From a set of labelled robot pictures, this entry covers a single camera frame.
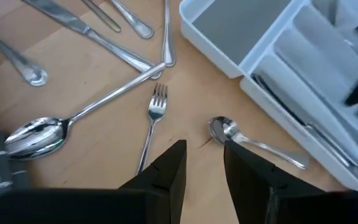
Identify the silver utensil handle far left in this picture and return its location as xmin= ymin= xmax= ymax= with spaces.
xmin=0 ymin=24 xmax=48 ymax=87

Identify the silver teaspoon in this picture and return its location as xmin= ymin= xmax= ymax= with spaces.
xmin=208 ymin=115 xmax=311 ymax=170

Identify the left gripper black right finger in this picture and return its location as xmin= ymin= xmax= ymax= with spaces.
xmin=223 ymin=139 xmax=358 ymax=224

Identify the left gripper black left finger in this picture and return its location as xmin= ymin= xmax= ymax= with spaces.
xmin=0 ymin=139 xmax=188 ymax=224

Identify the white plastic cutlery tray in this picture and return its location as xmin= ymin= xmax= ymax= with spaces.
xmin=178 ymin=0 xmax=358 ymax=193

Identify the large silver spoon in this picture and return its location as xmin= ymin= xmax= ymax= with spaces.
xmin=4 ymin=61 xmax=167 ymax=162

